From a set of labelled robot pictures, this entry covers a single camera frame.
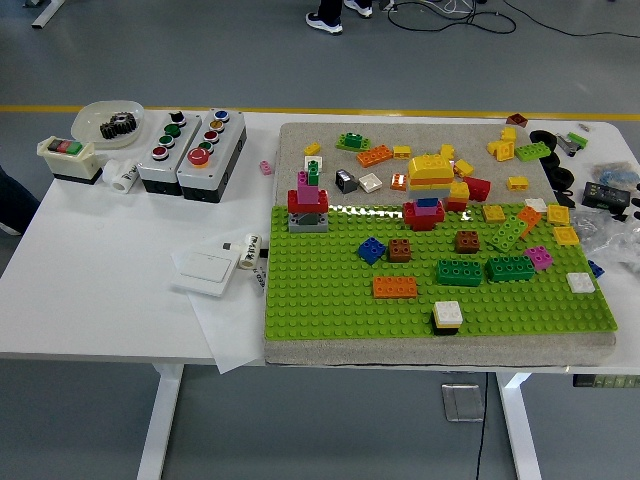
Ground dark grey sloped brick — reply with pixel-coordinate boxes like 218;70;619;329
334;168;360;194

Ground orange 2x2 brick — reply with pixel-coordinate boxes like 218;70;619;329
516;205;543;239

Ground yellow red brick stack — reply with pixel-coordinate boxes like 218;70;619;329
444;181;471;212

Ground cream switch box red green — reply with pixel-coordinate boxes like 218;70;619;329
36;135;105;186

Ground white yellow black brick stack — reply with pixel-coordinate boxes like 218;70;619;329
431;300;464;336

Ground dark green 2x4 brick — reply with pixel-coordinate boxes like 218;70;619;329
484;254;537;284
435;258;485;288

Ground table height control panel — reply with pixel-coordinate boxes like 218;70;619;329
572;374;640;389

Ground red sloped brick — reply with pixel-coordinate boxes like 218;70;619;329
462;175;493;202

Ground grey green small tool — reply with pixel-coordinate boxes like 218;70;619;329
555;130;590;157

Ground yellow orange grey brick stack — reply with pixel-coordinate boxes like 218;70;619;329
405;153;455;200

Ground translucent white bowl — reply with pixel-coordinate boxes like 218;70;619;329
70;100;147;150

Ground yellow upturned brick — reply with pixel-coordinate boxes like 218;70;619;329
487;138;516;162

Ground lime and dark green bricks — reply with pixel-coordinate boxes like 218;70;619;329
334;131;372;153

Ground long black floor cable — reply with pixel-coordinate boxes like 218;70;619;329
499;0;640;39

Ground white labelled pipe tee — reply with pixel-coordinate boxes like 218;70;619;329
222;232;269;271

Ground lime green studded baseplate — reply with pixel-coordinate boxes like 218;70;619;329
263;201;619;343

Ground plastic bag blue parts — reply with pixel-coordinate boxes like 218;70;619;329
589;162;640;189

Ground black metal gear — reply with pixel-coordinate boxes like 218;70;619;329
99;112;140;140

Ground blue 2x2 brick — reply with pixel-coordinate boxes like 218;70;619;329
357;236;388;266

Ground grey metal frame foot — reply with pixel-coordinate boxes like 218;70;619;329
22;0;66;29

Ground white pipe fitting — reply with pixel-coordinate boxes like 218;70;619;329
101;158;140;195

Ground black cable under table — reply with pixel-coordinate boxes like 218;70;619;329
473;372;490;480

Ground white wall switch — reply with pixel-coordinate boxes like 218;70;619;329
170;238;244;299

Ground metal floor socket plate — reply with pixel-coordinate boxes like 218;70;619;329
440;383;486;424

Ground white printed label strip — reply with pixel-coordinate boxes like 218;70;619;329
248;264;271;297

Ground red pink blue brick stack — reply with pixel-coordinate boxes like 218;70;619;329
402;197;446;232

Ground grey control box black selector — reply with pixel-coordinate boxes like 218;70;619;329
136;110;204;197

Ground looped black floor cable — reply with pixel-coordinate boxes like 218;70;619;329
387;0;517;34

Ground grey red pink green tower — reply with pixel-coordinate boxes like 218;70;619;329
286;160;331;235

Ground brown 2x2 brick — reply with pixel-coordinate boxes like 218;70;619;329
454;230;482;255
387;238;414;264

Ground white paper sheet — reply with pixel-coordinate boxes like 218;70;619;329
170;234;271;375

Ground grey control box emergency stop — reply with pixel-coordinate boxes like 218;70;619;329
176;108;248;204

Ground person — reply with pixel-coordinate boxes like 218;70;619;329
305;0;374;36
0;164;41;236

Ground white table leg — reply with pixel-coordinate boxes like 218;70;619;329
135;363;185;480
494;372;544;480

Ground lime green 2x4 brick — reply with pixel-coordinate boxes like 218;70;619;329
485;214;530;253
514;141;552;163

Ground black electronic device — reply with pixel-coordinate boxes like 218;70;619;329
580;181;632;210

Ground orange 2x4 brick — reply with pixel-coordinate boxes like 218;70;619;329
355;144;395;168
372;275;419;300

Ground magenta 2x2 brick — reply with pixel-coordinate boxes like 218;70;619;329
523;245;556;272

